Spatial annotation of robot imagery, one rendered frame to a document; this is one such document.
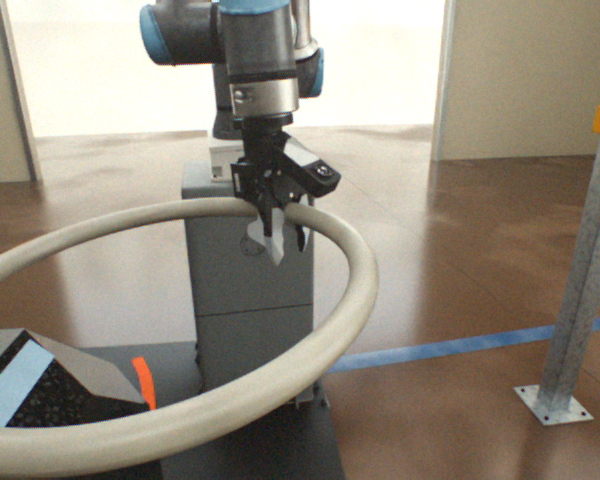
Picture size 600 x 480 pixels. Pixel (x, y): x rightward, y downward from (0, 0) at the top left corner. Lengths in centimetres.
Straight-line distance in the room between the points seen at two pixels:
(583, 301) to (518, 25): 521
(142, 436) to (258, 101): 41
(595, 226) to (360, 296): 126
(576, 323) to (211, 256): 122
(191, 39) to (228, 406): 55
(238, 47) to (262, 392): 42
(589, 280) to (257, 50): 134
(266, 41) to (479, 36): 574
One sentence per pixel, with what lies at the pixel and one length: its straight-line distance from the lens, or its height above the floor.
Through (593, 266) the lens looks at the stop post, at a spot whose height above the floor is 60.
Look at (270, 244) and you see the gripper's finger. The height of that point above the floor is 94.
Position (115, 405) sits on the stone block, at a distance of 76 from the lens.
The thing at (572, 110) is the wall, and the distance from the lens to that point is 727.
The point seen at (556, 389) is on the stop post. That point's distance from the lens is 186.
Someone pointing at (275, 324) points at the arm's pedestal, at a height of 36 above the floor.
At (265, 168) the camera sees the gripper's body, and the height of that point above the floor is 105.
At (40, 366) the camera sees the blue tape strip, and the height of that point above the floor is 83.
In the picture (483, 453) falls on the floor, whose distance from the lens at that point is 169.
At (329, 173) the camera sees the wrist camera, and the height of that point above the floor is 105.
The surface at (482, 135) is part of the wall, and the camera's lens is 643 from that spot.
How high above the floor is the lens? 118
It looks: 22 degrees down
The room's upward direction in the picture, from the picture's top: straight up
